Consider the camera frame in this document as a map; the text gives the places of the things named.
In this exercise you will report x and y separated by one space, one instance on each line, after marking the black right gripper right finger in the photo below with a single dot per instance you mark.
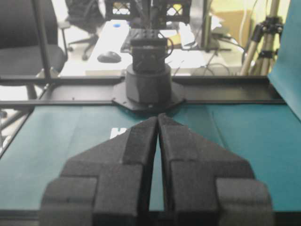
208 185

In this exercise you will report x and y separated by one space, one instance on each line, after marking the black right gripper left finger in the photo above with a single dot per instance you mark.
106 185

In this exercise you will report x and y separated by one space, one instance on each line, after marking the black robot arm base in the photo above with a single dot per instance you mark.
148 77

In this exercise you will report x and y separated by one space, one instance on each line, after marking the teal table mat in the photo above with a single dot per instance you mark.
240 114

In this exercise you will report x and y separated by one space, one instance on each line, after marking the white desk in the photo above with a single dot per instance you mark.
182 62

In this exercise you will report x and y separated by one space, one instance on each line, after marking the black computer mouse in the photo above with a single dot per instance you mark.
109 57

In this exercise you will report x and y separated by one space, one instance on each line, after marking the black office chair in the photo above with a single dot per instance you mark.
19 45
86 15

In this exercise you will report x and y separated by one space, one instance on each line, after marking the black metal table frame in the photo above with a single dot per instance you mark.
70 91

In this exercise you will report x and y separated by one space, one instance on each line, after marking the camera tripod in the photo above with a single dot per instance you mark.
261 54

